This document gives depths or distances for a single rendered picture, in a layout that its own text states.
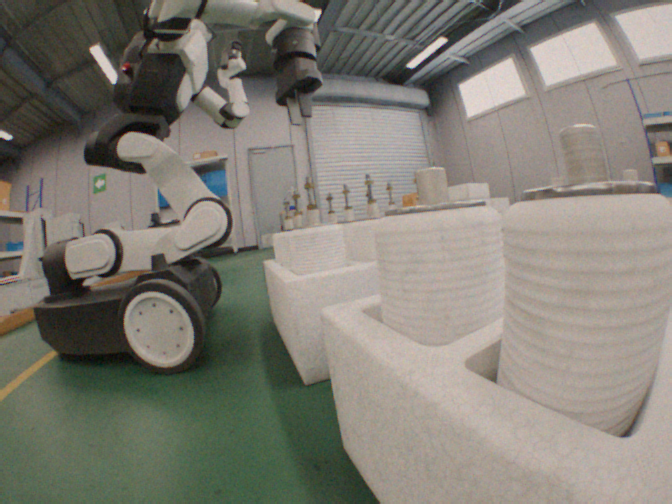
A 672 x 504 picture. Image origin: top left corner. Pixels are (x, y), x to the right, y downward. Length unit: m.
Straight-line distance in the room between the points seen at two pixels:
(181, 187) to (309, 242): 0.47
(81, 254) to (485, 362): 0.89
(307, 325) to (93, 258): 0.65
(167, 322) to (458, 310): 0.53
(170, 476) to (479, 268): 0.38
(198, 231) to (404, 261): 0.62
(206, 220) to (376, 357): 0.63
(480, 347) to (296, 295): 0.31
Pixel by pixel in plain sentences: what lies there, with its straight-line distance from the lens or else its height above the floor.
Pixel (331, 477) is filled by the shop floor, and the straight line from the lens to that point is 0.31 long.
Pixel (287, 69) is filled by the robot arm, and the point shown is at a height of 0.56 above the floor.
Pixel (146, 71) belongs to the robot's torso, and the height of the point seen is 0.80.
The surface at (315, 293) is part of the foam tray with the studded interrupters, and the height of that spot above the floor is 0.15.
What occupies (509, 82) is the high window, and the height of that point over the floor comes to 2.87.
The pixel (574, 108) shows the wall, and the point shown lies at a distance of 5.69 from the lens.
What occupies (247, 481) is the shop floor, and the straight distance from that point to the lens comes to 0.33.
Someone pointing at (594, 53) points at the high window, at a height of 2.81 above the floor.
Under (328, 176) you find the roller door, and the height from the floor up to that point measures 1.30.
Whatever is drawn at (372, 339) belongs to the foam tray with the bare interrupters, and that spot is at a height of 0.18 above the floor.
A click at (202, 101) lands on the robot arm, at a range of 1.19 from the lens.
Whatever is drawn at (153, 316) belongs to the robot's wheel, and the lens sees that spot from 0.59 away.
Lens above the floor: 0.25
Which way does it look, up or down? 5 degrees down
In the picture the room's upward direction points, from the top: 8 degrees counter-clockwise
